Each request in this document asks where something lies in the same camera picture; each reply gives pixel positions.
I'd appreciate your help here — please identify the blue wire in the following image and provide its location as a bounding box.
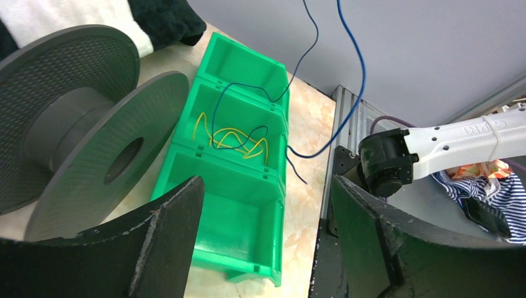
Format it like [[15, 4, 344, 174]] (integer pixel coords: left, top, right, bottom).
[[210, 0, 367, 185]]

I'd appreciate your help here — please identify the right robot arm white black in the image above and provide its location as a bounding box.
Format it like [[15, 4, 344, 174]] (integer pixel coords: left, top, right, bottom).
[[356, 107, 525, 197]]

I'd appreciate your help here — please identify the dark grey filament spool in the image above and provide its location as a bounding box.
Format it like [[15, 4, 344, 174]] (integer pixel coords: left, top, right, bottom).
[[1, 25, 189, 242]]

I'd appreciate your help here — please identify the yellow wire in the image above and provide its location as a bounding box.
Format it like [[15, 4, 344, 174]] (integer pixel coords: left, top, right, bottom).
[[193, 112, 270, 168]]

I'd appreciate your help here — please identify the black phone-like device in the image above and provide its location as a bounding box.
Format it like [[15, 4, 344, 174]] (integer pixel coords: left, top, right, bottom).
[[460, 197, 512, 239]]

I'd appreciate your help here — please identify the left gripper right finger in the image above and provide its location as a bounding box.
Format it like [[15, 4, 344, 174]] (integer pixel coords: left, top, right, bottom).
[[331, 175, 525, 297]]

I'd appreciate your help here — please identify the green three-compartment bin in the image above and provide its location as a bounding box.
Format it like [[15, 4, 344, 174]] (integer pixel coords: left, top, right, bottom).
[[152, 32, 290, 286]]

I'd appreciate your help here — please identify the black white checkered blanket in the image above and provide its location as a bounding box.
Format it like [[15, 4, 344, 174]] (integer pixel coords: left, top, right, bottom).
[[1, 0, 207, 58]]

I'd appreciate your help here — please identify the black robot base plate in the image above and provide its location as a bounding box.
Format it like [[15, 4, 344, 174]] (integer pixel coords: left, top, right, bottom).
[[308, 145, 359, 297]]

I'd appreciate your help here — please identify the orange floral cloth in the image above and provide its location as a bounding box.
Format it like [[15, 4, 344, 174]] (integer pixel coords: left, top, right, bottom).
[[445, 160, 513, 180]]

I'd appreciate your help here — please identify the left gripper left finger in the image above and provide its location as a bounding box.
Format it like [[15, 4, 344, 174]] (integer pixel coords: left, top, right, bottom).
[[1, 176, 205, 297]]

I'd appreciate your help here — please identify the striped blue white cloth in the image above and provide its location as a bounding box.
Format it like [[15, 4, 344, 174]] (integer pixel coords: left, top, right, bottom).
[[431, 171, 525, 245]]

